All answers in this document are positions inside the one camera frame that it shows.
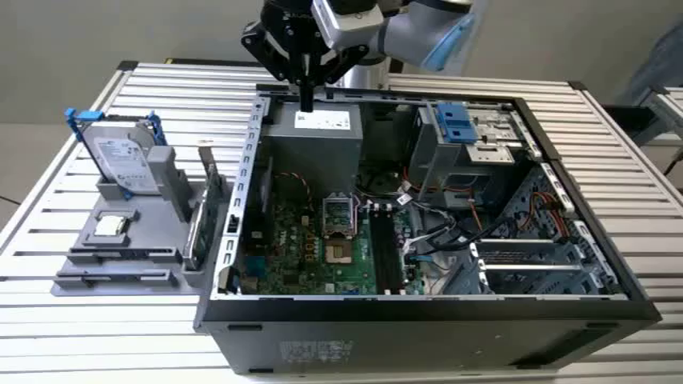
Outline wire locking lever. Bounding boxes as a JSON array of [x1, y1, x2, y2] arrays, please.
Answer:
[[349, 190, 361, 238]]

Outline green graphics card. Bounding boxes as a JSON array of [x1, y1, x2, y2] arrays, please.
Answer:
[[180, 138, 233, 273]]

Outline grey parts rack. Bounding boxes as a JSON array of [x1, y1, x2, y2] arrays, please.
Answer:
[[51, 146, 215, 298]]

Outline multicolour power wire bundle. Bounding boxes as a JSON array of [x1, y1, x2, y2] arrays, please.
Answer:
[[352, 182, 428, 211]]

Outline green motherboard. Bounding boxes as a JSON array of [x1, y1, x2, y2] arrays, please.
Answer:
[[233, 170, 431, 298]]

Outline black PC case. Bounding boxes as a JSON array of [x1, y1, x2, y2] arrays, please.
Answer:
[[192, 82, 663, 376]]

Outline aluminium side table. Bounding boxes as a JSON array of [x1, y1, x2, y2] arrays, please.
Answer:
[[632, 86, 683, 149]]

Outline blue plastic drive latch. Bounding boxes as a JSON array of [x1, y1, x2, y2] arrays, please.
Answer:
[[435, 102, 477, 143]]

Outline orange red yellow wires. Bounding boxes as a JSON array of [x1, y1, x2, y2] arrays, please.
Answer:
[[524, 190, 573, 243]]

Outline CPU socket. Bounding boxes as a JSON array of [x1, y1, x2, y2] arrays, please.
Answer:
[[323, 237, 359, 266]]

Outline metal socket cover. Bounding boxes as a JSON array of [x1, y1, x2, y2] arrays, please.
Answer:
[[321, 191, 357, 239]]

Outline black cable bundle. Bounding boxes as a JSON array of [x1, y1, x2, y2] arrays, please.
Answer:
[[403, 202, 532, 259]]

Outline hard disk in blue carrier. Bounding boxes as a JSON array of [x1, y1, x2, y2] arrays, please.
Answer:
[[63, 106, 168, 201]]

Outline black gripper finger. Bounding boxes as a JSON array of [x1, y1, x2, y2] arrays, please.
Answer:
[[307, 43, 371, 113], [239, 22, 309, 113]]

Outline grey metal drive cage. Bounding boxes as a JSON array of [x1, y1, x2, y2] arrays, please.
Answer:
[[409, 102, 541, 210]]

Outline grey power supply unit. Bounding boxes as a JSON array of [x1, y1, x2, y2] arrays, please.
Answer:
[[259, 102, 365, 197]]

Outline metal disk bay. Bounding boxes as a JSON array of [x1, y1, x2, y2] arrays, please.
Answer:
[[468, 238, 620, 297]]

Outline red black fan wire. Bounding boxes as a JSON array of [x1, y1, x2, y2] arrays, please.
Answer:
[[272, 170, 317, 211]]

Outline black RAM slot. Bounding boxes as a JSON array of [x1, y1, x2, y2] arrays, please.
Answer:
[[373, 204, 392, 295], [367, 204, 387, 295], [387, 204, 407, 295], [381, 204, 400, 295]]

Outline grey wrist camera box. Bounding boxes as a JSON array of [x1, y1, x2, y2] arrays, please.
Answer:
[[311, 0, 387, 50]]

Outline silver CPU chip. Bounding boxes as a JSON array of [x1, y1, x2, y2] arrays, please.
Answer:
[[93, 215, 132, 238]]

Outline person in blue jeans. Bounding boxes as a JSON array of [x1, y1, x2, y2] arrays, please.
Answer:
[[621, 15, 683, 106]]

